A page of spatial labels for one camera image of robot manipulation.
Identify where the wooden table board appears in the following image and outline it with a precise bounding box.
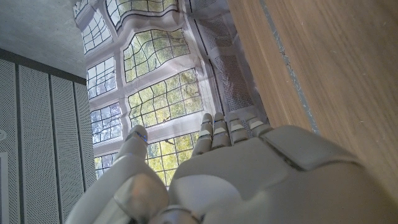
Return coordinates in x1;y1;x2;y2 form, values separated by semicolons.
259;0;321;135

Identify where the printed window backdrop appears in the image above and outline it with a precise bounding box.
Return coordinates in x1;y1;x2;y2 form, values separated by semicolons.
73;0;270;187

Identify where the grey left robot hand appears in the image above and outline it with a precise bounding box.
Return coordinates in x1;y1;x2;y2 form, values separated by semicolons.
65;112;398;224

